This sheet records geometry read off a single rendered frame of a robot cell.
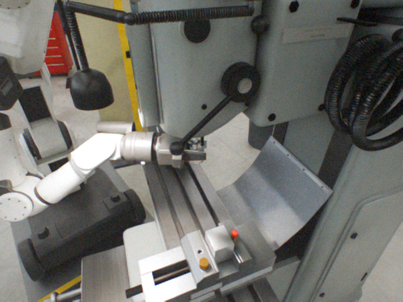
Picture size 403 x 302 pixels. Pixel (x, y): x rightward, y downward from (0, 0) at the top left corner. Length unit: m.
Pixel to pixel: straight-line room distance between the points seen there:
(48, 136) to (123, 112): 1.36
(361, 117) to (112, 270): 0.91
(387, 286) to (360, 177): 1.41
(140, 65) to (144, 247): 0.65
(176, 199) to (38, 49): 0.61
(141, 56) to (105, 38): 1.77
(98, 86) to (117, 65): 1.85
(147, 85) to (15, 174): 0.41
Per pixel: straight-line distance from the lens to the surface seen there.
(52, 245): 1.41
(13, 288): 2.14
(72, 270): 1.53
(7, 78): 0.75
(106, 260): 1.08
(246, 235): 0.77
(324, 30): 0.55
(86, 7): 0.41
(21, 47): 0.75
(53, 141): 1.22
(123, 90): 2.41
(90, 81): 0.48
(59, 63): 5.21
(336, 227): 0.95
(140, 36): 0.50
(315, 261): 1.09
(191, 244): 0.69
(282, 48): 0.51
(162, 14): 0.33
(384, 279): 2.17
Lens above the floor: 1.63
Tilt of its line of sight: 36 degrees down
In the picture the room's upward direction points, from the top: straight up
